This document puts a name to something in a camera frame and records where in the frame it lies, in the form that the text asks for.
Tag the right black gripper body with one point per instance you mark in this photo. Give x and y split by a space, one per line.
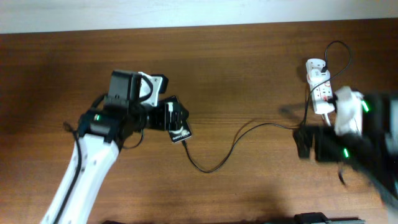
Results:
352 150

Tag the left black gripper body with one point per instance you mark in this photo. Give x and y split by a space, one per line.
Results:
155 117

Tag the black smartphone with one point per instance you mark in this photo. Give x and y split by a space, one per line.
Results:
182 134

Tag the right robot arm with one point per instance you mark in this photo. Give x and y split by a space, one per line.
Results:
380 127

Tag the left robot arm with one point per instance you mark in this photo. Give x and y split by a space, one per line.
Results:
131 105

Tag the white charger adapter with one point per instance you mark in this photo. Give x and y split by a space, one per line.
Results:
316 76

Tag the white power strip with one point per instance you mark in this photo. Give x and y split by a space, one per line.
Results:
321 92

